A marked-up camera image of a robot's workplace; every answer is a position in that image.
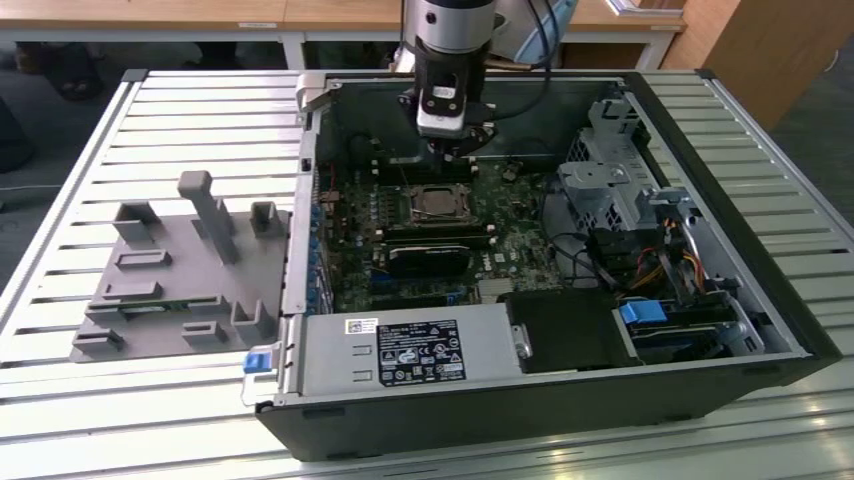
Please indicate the wooden cabinet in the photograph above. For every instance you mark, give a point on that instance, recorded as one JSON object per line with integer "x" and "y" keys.
{"x": 767, "y": 50}

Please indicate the silver chipset heatsink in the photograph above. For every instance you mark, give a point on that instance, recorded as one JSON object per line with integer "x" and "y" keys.
{"x": 495, "y": 291}

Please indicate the black plastic air duct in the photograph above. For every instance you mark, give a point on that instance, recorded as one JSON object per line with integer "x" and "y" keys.
{"x": 567, "y": 330}

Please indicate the blue case latch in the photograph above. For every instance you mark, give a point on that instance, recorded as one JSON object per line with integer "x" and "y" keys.
{"x": 259, "y": 362}

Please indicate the grey power supply with label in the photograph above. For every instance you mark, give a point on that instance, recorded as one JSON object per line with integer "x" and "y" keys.
{"x": 327, "y": 355}

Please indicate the green RAM stick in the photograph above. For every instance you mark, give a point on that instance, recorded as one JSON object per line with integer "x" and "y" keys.
{"x": 180, "y": 304}

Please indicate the black RAM slot bank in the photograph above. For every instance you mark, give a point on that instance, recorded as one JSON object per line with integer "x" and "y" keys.
{"x": 434, "y": 235}
{"x": 414, "y": 172}

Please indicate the grey case corner latch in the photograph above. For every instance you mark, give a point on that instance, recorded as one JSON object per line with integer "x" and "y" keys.
{"x": 312, "y": 92}

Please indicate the blue disk carrier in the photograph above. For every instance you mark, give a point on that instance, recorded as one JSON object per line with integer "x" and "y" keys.
{"x": 642, "y": 314}

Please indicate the graphics card with black shroud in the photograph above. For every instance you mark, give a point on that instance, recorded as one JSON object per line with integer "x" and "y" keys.
{"x": 427, "y": 262}

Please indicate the black open PC case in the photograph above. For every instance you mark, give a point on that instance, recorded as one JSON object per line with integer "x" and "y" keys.
{"x": 467, "y": 430}

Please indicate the green motherboard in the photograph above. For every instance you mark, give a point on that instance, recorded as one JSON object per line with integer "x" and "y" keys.
{"x": 520, "y": 235}

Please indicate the wooden desk with white frame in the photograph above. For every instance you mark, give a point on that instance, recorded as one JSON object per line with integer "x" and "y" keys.
{"x": 133, "y": 15}

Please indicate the silver square CPU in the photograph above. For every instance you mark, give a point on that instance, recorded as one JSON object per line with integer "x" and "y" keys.
{"x": 443, "y": 201}

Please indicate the grey plastic parts rack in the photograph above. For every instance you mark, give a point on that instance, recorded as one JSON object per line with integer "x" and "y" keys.
{"x": 173, "y": 270}

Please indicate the silver metal drive cage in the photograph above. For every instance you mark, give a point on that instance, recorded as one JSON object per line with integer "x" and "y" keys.
{"x": 594, "y": 195}

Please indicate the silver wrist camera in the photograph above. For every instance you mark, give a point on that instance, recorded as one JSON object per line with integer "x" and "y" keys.
{"x": 442, "y": 112}

